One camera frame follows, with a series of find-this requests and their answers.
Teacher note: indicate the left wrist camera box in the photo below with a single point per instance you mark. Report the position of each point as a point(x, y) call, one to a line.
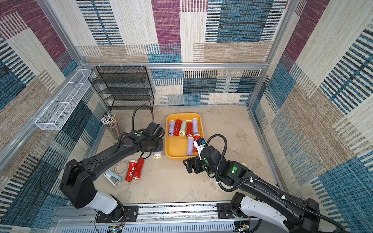
point(154, 131)

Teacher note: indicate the white wire wall basket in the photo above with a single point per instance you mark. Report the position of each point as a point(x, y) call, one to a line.
point(55, 116)

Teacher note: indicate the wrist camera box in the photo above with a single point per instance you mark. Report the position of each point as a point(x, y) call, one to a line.
point(154, 131)
point(201, 147)

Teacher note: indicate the purple flashlight yellow head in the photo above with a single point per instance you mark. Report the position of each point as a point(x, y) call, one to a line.
point(190, 146)

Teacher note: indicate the red flashlight white logo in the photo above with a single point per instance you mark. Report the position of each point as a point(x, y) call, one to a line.
point(196, 143)

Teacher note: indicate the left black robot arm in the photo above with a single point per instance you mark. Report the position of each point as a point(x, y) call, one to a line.
point(78, 178)

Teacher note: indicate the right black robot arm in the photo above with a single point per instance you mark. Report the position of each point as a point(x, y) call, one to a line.
point(256, 197)

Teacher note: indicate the black mesh shelf rack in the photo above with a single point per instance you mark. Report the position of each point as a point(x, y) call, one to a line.
point(123, 87)

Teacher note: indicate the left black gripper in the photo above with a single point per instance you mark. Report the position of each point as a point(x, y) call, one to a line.
point(161, 145)

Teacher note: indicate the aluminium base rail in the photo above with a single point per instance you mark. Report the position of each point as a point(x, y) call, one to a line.
point(189, 217)

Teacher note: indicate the purple flashlight group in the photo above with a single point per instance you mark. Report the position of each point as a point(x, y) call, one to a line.
point(195, 126)

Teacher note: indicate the red flashlight white head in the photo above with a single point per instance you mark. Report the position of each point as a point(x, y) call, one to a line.
point(132, 164)

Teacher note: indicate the purple flashlight yellow rim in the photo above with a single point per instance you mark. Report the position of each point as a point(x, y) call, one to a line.
point(157, 155)

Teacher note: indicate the pale green flashlight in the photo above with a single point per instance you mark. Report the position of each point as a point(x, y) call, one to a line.
point(182, 131)

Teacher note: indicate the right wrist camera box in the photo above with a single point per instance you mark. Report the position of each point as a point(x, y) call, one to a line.
point(201, 147)

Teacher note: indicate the red flashlight group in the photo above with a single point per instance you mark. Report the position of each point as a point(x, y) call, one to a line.
point(189, 130)
point(138, 169)

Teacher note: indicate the dark red flashlight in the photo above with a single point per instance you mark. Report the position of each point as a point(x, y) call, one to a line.
point(177, 127)

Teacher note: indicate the clear tape roll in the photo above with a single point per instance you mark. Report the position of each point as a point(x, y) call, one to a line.
point(121, 168)

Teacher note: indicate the yellow plastic storage tray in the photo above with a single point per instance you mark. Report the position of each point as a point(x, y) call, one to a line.
point(176, 146)

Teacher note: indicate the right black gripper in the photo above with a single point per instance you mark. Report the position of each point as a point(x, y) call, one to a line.
point(195, 165)

